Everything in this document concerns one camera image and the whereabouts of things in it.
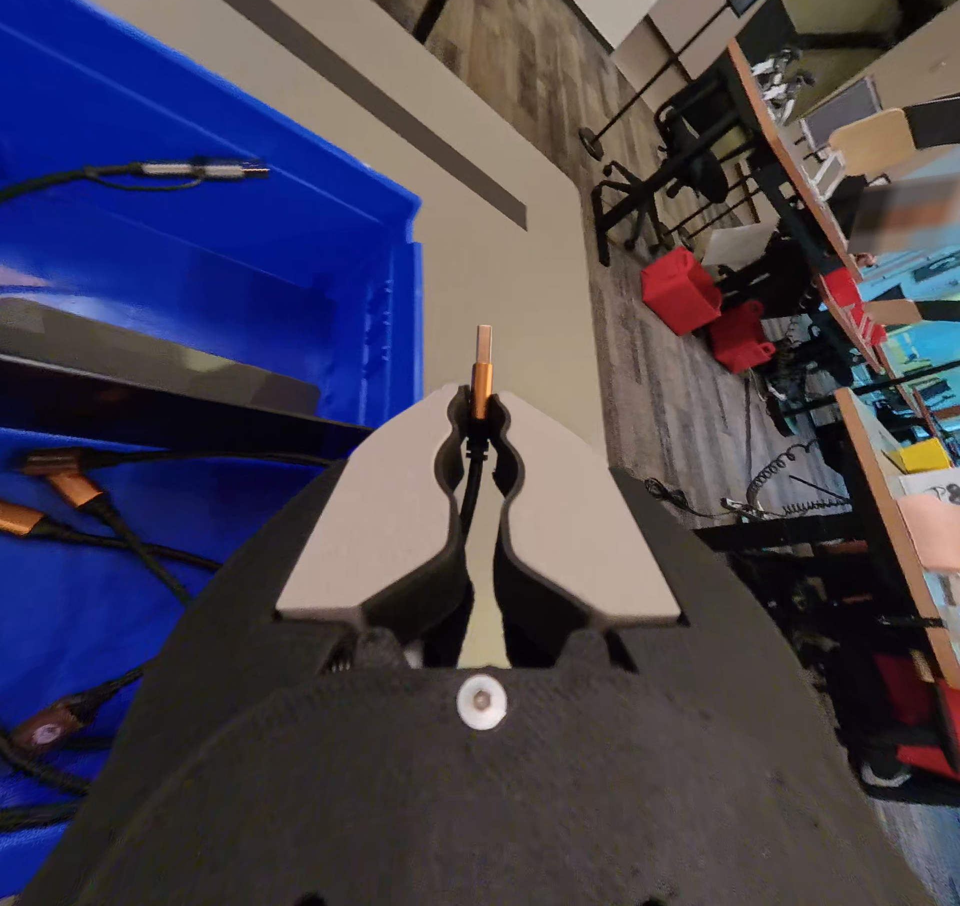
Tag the black office chair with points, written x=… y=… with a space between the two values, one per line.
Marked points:
x=705 y=170

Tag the long wooden edged table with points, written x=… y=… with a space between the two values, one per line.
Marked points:
x=804 y=170

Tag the short wooden edged table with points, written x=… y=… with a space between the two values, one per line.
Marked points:
x=862 y=433

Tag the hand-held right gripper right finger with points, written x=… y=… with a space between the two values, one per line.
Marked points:
x=585 y=531

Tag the red plastic bin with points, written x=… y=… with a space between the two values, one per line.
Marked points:
x=679 y=287
x=739 y=336

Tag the black bin divider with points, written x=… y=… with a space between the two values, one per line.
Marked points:
x=150 y=388

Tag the small yellow box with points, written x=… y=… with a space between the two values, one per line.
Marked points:
x=922 y=456

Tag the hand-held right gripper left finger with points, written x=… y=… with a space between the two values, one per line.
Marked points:
x=375 y=531

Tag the red tray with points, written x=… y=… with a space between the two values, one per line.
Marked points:
x=847 y=294

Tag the white paper sheet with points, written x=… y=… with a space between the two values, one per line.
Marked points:
x=739 y=245

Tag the blue plastic bin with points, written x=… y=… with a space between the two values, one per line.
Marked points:
x=225 y=268

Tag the dark grey tape strip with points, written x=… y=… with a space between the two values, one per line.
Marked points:
x=360 y=88

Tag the beige and black panel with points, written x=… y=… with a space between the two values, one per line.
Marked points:
x=870 y=142

